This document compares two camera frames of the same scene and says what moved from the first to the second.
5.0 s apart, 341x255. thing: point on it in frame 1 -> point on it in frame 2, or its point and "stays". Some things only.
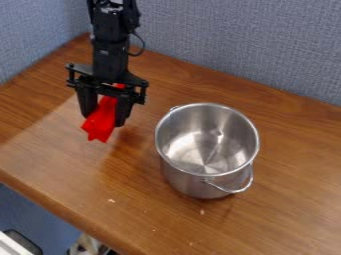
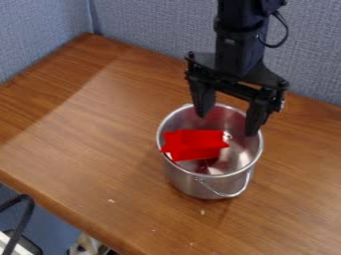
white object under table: x=86 y=245 stays
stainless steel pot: x=207 y=142 stays
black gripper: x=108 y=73 -> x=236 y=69
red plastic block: x=101 y=123 -> x=192 y=144
